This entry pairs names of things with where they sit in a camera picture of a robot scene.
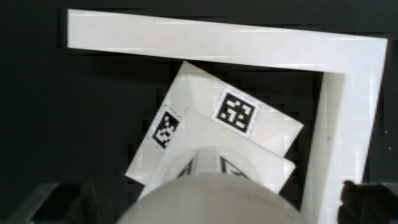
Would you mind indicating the white lamp base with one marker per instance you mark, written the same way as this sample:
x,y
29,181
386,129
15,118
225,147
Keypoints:
x,y
219,132

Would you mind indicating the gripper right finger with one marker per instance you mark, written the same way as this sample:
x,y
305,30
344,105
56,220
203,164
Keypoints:
x,y
369,204

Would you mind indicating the white lamp bulb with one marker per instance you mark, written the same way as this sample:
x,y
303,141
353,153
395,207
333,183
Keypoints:
x,y
212,196

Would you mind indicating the white border wall frame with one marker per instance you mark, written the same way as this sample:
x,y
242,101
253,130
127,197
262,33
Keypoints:
x,y
345,56

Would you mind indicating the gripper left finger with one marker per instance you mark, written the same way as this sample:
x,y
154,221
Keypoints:
x,y
59,204

